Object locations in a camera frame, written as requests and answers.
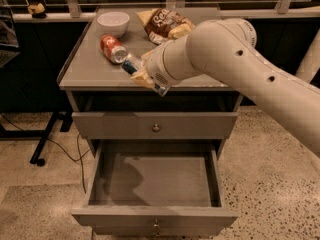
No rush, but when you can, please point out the black floor cable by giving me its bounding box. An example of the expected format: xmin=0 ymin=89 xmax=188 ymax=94
xmin=0 ymin=113 xmax=93 ymax=194

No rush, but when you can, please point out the grey bottom drawer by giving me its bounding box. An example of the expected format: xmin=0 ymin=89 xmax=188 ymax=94
xmin=93 ymin=226 xmax=222 ymax=236

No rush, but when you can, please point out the red soda can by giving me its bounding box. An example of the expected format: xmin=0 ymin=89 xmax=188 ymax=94
xmin=100 ymin=35 xmax=128 ymax=64

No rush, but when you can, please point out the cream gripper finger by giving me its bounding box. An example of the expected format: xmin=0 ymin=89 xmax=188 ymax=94
xmin=131 ymin=66 xmax=154 ymax=89
xmin=141 ymin=49 xmax=155 ymax=61

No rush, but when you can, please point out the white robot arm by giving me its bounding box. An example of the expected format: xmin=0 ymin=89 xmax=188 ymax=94
xmin=132 ymin=19 xmax=320 ymax=156

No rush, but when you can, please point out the blue silver redbull can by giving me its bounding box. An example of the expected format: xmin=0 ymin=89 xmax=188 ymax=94
xmin=122 ymin=53 xmax=168 ymax=97

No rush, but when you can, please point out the brown yellow chip bag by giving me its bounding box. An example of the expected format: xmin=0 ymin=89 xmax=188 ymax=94
xmin=136 ymin=8 xmax=195 ymax=45

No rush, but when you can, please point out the grey open middle drawer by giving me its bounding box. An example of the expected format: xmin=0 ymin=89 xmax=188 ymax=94
xmin=72 ymin=141 xmax=238 ymax=229

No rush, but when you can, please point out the white diagonal post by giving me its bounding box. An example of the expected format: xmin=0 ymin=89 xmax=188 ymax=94
xmin=296 ymin=30 xmax=320 ymax=83

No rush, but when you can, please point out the black desk leg frame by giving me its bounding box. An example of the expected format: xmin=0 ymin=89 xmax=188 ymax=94
xmin=0 ymin=112 xmax=73 ymax=167

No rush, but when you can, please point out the small yellow object on ledge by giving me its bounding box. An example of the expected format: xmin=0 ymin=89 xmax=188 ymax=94
xmin=27 ymin=2 xmax=46 ymax=18

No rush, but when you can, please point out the grey top drawer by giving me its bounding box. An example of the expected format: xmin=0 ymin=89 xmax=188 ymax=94
xmin=72 ymin=112 xmax=237 ymax=140

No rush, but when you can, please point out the grey drawer cabinet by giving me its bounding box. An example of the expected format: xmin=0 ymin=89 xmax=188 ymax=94
xmin=59 ymin=21 xmax=242 ymax=151

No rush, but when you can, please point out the white bowl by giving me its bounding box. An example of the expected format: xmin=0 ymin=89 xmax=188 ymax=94
xmin=97 ymin=11 xmax=130 ymax=37

